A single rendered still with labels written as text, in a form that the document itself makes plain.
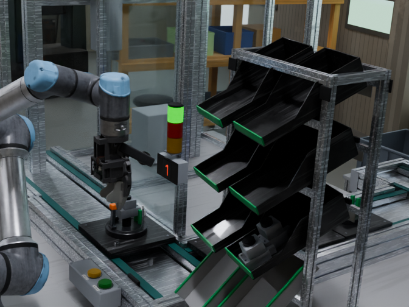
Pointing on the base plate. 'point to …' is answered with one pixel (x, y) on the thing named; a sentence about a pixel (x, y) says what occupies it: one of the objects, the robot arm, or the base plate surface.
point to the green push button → (104, 283)
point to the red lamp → (174, 130)
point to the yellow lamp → (174, 145)
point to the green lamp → (175, 114)
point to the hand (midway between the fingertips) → (121, 204)
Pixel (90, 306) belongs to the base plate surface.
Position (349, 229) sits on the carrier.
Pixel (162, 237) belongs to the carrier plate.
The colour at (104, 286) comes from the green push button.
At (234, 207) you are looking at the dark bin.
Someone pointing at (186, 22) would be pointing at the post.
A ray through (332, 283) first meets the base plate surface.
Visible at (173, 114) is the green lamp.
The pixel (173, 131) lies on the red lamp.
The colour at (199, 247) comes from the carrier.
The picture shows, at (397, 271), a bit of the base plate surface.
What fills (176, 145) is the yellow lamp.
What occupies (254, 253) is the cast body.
